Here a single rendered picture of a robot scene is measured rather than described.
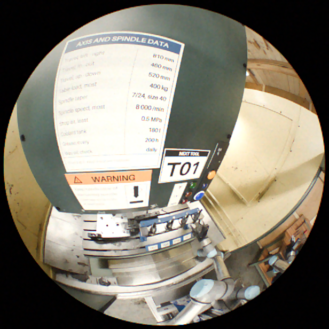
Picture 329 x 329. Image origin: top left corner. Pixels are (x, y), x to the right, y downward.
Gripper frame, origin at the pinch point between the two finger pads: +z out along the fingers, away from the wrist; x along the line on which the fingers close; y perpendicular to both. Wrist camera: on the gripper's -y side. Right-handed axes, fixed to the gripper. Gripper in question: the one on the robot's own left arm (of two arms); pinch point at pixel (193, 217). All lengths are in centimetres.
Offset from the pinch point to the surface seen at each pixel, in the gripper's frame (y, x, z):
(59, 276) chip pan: 52, -150, -47
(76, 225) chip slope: 51, -119, 25
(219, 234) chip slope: 34, 43, -24
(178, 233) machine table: 29.2, -5.2, -2.2
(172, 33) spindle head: -79, -41, -6
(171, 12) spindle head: -85, -42, -6
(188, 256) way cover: 47, 1, -30
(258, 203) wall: -27, 46, -24
